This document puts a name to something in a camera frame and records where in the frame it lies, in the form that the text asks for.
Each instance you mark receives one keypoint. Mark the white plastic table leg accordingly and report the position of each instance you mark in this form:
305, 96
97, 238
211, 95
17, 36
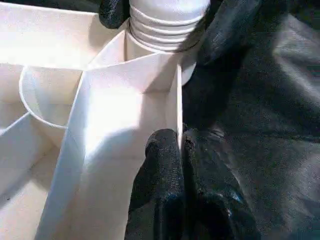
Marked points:
167, 25

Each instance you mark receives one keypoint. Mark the white plastic table top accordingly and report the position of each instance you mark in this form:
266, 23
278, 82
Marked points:
87, 112

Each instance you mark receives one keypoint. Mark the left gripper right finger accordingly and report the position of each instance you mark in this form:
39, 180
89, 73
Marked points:
212, 195

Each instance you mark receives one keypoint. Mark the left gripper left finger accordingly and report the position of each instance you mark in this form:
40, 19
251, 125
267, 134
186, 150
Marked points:
160, 180

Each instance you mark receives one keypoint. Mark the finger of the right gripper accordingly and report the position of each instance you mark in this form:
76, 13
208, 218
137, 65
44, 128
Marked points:
225, 30
113, 12

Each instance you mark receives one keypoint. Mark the black work mat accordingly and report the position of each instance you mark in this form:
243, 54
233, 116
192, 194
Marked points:
275, 125

